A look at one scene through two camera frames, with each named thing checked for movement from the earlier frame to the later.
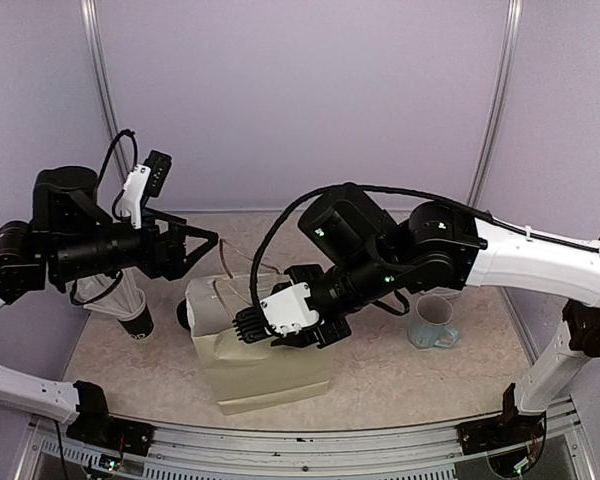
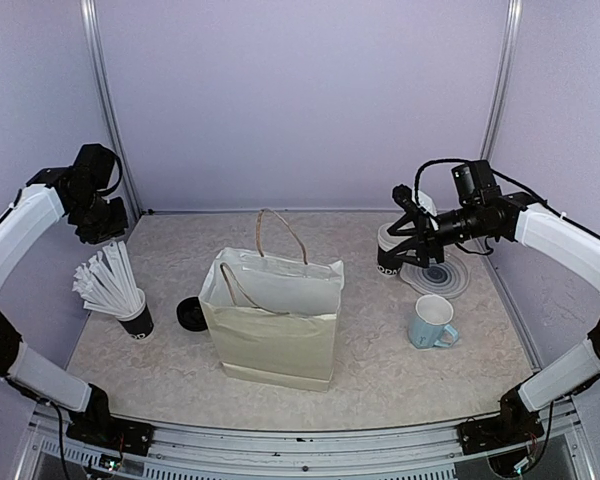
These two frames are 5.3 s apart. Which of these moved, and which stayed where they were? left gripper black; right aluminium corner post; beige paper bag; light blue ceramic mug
Moved: left gripper black; beige paper bag
Stayed: right aluminium corner post; light blue ceramic mug
